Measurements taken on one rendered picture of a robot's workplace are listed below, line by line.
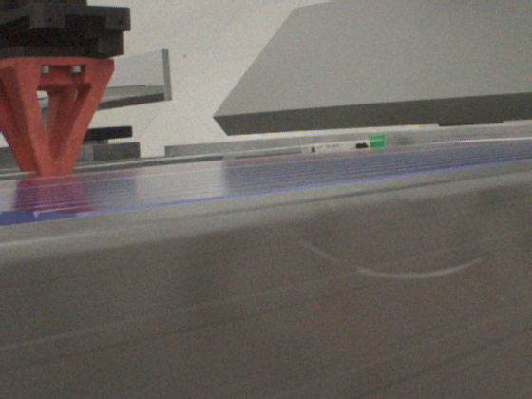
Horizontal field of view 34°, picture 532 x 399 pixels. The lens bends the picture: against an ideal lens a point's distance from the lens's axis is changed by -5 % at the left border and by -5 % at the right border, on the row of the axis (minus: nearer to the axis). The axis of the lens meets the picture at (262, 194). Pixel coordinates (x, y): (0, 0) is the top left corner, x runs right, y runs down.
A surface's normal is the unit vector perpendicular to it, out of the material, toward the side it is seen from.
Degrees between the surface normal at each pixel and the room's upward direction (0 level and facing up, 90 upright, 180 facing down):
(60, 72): 90
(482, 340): 90
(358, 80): 0
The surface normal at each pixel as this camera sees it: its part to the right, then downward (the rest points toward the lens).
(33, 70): 0.66, 0.35
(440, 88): -0.54, -0.67
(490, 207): 0.68, 0.00
